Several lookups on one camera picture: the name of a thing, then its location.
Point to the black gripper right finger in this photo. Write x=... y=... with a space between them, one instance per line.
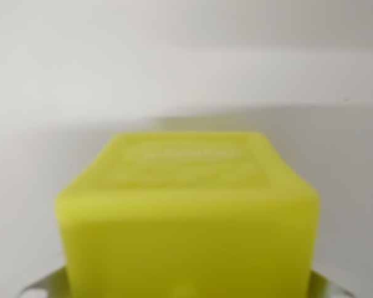
x=328 y=287

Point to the yellow cube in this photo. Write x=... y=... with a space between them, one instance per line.
x=186 y=223

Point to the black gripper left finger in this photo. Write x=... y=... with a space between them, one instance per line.
x=48 y=284

